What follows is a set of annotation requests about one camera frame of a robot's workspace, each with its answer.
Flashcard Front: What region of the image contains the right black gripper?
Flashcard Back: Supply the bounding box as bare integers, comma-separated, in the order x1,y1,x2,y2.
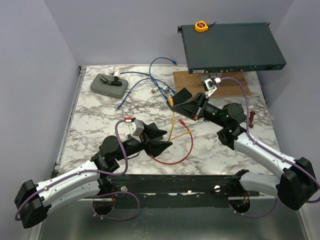
171,92,228,128

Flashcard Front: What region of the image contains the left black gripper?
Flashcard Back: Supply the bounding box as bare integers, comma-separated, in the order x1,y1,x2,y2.
115,122,173,162

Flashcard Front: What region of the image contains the yellow ethernet cable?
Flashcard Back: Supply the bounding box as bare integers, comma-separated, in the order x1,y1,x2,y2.
166,95,195,142

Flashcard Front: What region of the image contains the red ethernet cable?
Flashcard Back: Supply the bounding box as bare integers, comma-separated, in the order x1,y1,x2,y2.
151,119,194,165

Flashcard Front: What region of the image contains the red-brown handle tool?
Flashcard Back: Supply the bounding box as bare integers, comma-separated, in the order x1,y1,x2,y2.
248,110,256,128

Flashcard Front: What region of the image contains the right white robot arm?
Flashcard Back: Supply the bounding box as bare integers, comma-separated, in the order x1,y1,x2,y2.
169,88,320,210

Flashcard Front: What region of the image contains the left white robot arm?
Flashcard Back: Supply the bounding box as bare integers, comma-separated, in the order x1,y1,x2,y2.
14,118,173,229

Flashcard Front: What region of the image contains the grey metal stand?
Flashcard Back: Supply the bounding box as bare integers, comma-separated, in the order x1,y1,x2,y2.
201,72,222,81

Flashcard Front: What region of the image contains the wooden board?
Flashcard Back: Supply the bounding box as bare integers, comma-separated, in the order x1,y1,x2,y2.
173,71,251,99

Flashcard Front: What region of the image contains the dark green rack unit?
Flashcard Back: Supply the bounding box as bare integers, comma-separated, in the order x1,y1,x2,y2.
177,22,287,74

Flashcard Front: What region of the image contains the black T-shaped fitting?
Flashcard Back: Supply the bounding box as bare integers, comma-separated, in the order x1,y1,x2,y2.
100,75,123,87

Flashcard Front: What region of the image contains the yellow tape measure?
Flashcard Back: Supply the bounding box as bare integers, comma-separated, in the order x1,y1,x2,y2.
194,20,217,33

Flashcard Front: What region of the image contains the grey case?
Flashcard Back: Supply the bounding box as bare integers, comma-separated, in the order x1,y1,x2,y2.
90,73,129,99

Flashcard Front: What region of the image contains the long blue ethernet cable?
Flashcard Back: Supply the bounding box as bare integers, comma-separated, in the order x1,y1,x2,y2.
116,71,166,110

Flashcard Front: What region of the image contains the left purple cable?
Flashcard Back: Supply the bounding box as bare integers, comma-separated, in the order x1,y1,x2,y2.
14,118,141,221

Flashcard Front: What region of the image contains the purple cable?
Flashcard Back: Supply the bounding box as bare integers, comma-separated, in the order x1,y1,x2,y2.
217,76,320,218
14,118,141,221

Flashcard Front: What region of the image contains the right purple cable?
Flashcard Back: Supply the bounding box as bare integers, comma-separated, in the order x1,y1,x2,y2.
217,76,320,218

